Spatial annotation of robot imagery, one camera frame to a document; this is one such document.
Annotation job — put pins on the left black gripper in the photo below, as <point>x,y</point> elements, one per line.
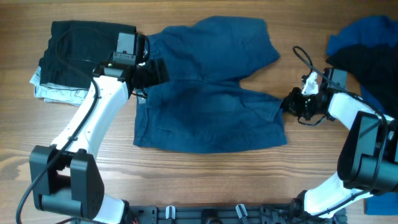
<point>155,78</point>

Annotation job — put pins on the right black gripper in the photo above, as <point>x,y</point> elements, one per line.
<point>290,103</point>

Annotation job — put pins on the navy blue shorts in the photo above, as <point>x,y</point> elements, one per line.
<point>203,108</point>

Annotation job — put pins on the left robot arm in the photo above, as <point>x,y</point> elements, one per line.
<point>65,177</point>

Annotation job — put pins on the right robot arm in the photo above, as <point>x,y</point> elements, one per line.
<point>367,165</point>

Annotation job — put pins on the folded black garment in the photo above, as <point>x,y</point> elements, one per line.
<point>81,44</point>

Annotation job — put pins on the blue t-shirt pile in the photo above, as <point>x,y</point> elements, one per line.
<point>369,31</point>

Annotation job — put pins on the folded light grey garment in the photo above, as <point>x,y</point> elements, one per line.
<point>57,93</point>

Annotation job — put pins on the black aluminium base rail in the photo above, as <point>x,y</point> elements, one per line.
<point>264,214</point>

